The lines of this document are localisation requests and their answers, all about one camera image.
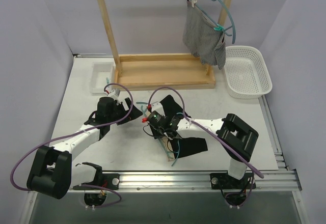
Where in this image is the black underwear beige waistband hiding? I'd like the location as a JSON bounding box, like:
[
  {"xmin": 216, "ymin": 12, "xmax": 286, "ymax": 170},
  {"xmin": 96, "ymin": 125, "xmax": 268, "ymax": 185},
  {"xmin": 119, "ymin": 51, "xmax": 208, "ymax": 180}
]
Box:
[{"xmin": 147, "ymin": 95, "xmax": 208, "ymax": 158}]

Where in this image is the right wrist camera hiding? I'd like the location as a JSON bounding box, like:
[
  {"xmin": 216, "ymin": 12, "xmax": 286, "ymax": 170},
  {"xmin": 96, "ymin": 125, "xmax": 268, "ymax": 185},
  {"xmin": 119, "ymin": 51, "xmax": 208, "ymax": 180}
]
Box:
[{"xmin": 146, "ymin": 102, "xmax": 165, "ymax": 116}]

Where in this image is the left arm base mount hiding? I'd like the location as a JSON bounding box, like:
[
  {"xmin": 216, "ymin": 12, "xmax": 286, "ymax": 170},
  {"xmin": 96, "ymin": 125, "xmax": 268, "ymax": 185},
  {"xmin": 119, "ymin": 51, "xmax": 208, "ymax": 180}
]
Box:
[{"xmin": 98, "ymin": 173, "xmax": 120, "ymax": 190}]

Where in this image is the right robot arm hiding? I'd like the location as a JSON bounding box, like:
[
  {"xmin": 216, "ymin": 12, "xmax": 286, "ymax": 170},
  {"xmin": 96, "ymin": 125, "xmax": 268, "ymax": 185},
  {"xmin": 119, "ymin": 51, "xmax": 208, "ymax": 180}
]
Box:
[{"xmin": 147, "ymin": 106, "xmax": 264, "ymax": 188}]

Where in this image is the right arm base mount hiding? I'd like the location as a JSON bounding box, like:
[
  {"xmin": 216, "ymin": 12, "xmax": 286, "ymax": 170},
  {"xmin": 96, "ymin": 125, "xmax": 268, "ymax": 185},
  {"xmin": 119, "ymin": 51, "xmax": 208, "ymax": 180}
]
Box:
[{"xmin": 210, "ymin": 173, "xmax": 253, "ymax": 190}]

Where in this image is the grey striped underwear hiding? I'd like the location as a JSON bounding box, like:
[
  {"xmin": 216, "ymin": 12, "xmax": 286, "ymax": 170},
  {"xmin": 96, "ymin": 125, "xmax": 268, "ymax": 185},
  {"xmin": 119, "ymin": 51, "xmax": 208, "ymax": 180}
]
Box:
[{"xmin": 182, "ymin": 0, "xmax": 226, "ymax": 69}]

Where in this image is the white foam tray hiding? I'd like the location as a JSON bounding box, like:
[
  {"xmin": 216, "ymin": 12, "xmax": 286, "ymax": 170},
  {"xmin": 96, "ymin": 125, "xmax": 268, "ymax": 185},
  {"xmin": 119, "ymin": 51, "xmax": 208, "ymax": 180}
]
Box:
[{"xmin": 89, "ymin": 62, "xmax": 115, "ymax": 95}]

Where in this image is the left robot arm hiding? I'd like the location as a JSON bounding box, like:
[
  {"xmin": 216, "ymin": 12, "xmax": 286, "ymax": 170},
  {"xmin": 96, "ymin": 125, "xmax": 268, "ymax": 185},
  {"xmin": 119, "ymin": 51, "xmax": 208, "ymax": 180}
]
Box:
[{"xmin": 26, "ymin": 97, "xmax": 143, "ymax": 199}]

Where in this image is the teal hanger with black underwear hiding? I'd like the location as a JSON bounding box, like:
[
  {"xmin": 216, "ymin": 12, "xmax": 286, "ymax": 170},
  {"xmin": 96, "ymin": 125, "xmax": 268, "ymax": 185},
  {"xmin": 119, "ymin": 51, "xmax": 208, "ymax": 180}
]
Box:
[{"xmin": 136, "ymin": 101, "xmax": 180, "ymax": 167}]

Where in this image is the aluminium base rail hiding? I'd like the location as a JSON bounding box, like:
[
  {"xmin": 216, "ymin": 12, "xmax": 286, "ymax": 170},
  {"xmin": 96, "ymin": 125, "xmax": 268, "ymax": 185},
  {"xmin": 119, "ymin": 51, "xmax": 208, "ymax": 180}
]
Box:
[{"xmin": 28, "ymin": 170, "xmax": 303, "ymax": 191}]

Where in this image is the wooden clothes rack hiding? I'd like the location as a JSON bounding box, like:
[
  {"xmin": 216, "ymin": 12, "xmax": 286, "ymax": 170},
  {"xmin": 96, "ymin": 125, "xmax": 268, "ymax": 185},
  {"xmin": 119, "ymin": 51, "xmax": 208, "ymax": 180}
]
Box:
[{"xmin": 97, "ymin": 0, "xmax": 217, "ymax": 91}]

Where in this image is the teal clothespin on striped underwear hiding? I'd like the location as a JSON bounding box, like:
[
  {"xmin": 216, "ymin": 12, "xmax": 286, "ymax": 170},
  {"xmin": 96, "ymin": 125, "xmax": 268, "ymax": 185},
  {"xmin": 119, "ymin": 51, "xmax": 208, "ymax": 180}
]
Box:
[{"xmin": 213, "ymin": 24, "xmax": 224, "ymax": 32}]

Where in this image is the white perforated plastic basket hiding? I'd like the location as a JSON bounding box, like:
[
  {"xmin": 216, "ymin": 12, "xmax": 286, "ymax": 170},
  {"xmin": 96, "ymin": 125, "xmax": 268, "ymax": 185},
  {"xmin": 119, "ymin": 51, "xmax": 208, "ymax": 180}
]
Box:
[{"xmin": 224, "ymin": 45, "xmax": 273, "ymax": 99}]

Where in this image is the teal hanger with striped underwear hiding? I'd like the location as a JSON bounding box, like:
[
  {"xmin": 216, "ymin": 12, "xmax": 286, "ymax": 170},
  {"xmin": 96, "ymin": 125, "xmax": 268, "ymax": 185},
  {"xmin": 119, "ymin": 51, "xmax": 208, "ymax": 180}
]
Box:
[{"xmin": 190, "ymin": 0, "xmax": 236, "ymax": 44}]

